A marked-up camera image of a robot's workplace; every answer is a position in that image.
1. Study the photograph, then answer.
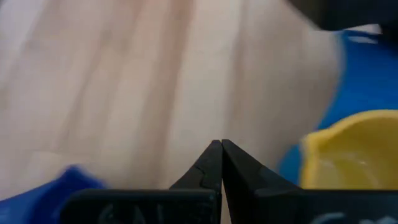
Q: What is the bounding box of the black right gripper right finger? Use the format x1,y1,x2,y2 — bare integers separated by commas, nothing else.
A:
221,139,302,224

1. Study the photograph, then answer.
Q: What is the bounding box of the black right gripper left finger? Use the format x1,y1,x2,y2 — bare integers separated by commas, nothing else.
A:
169,139,223,192

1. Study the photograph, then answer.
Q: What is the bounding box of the yellow measuring cup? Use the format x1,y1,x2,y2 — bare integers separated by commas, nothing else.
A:
298,109,398,190

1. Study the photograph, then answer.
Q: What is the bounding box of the blue measuring cup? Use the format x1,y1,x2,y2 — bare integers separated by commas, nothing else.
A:
277,29,398,189

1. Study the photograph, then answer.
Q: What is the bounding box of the dark indigo measuring cup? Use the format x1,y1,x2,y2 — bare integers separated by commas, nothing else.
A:
0,166,108,224

